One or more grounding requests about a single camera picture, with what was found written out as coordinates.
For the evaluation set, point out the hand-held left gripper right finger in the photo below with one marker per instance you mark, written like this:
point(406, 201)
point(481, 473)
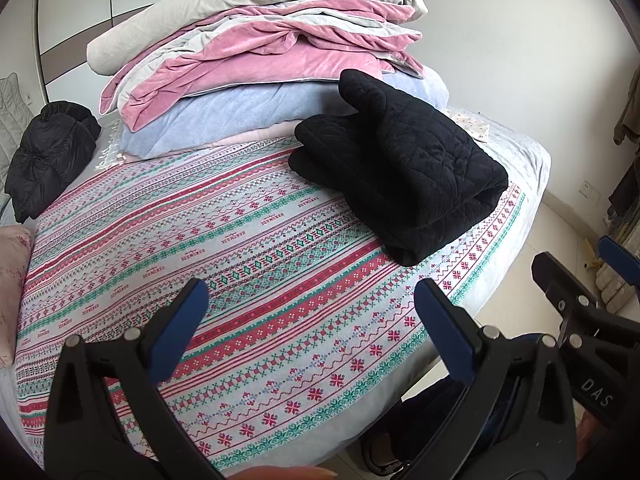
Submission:
point(445, 327)

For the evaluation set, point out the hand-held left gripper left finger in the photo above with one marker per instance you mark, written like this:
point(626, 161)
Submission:
point(180, 327)

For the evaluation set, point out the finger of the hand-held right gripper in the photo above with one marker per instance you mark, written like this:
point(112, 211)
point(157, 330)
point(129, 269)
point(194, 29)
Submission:
point(557, 282)
point(620, 257)

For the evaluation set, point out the black quilted coat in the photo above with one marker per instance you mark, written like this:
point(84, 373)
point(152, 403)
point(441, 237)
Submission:
point(400, 175)

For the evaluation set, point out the hanging clothes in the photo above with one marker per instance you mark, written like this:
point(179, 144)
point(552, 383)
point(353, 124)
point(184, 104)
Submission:
point(629, 105)

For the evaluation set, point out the person's left hand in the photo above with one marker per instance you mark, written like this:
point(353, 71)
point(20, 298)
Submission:
point(280, 474)

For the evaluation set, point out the yellow object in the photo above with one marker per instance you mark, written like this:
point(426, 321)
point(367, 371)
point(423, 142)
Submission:
point(592, 255)

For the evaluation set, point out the person's right trouser leg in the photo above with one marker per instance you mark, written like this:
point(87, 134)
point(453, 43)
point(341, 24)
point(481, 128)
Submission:
point(435, 405)

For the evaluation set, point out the patterned striped bed sheet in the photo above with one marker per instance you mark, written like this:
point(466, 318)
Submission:
point(225, 240)

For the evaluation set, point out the black sandal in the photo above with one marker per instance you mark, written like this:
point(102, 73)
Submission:
point(382, 452)

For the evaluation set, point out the pink floral pillow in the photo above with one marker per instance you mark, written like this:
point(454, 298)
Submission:
point(15, 285)

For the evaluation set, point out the small floral cloth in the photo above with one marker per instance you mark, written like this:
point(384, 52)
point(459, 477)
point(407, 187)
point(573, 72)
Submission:
point(470, 125)

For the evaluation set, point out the white lace cloth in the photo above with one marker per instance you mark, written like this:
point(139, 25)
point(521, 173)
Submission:
point(110, 152)

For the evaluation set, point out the pale pink blanket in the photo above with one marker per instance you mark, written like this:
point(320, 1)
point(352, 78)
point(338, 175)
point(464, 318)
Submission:
point(240, 142)

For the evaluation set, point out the black puffer jacket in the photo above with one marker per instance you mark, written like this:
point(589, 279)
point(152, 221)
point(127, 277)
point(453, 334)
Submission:
point(50, 155)

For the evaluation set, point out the light blue blanket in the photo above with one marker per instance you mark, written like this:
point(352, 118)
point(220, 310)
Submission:
point(240, 115)

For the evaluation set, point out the grey quilted headboard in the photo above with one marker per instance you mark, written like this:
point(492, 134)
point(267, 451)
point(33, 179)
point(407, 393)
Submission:
point(12, 105)

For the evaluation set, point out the wardrobe with sliding doors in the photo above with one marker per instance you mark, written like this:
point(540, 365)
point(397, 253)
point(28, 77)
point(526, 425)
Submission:
point(90, 5)

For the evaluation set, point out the wall socket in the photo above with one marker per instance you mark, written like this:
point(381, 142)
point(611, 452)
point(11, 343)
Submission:
point(588, 190)

